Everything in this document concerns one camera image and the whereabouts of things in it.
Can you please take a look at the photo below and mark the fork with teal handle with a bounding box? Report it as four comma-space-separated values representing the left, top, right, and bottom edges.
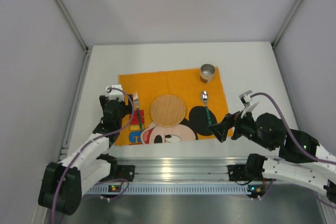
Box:
132, 92, 144, 132

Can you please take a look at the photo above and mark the spoon with teal handle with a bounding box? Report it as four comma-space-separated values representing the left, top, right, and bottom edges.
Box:
200, 90, 212, 126

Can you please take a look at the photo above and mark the round woven coaster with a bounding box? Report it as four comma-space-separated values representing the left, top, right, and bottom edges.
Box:
150, 94, 186, 127

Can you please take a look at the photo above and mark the orange Mickey Mouse placemat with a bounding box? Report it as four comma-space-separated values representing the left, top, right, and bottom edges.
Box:
116, 69, 228, 146

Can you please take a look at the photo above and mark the metal cup with cork band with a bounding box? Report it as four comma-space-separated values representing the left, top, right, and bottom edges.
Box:
200, 63, 216, 83

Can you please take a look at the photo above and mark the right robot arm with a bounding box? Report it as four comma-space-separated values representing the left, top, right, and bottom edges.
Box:
208, 112, 335, 202

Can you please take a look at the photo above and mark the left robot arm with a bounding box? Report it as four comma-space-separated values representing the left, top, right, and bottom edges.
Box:
38, 93, 134, 216

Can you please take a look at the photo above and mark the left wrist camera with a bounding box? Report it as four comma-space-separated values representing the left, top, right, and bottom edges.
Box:
106, 84, 124, 102

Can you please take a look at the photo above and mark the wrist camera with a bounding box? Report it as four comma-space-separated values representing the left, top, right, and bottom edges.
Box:
106, 84, 124, 102
239, 90, 259, 118

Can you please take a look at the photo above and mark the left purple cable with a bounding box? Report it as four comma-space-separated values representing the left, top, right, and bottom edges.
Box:
49, 89, 136, 224

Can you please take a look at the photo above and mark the purple cable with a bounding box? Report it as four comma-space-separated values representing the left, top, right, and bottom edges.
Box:
49, 89, 136, 224
250, 92, 336, 208

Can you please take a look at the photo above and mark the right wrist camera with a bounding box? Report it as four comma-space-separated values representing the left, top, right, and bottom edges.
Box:
239, 90, 259, 118

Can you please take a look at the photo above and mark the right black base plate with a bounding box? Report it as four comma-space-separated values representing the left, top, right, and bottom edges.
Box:
227, 164, 276, 184

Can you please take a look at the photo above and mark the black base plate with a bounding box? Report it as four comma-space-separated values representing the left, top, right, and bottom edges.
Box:
99, 165, 135, 182
227, 164, 276, 184

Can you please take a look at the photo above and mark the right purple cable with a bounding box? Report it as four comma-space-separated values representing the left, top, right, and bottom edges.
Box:
250, 92, 336, 208

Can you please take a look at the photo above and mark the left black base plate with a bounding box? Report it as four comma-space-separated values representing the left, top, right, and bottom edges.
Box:
99, 165, 135, 182

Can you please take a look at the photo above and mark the aluminium rail frame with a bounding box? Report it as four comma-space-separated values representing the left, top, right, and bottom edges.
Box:
41, 145, 328, 183

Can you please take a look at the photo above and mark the perforated cable duct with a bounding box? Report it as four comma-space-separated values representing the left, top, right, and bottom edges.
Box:
86, 183, 265, 195

